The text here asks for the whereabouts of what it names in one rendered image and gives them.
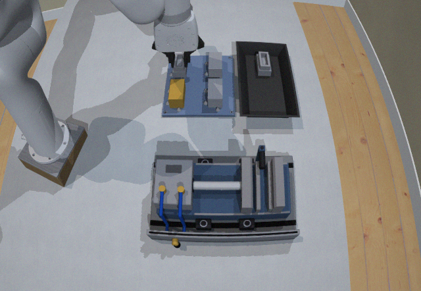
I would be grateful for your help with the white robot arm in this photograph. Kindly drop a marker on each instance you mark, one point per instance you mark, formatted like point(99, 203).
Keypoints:
point(22, 37)

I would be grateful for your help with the grey metal bar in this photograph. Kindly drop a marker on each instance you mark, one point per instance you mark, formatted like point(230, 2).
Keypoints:
point(269, 186)

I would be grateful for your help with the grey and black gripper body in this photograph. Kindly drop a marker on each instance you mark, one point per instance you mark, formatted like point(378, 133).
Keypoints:
point(174, 38)

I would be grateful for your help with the grey long flat bar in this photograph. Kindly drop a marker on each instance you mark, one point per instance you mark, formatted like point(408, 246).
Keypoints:
point(257, 187)

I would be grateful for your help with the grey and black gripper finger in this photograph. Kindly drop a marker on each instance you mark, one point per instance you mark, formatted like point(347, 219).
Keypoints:
point(170, 55)
point(187, 54)

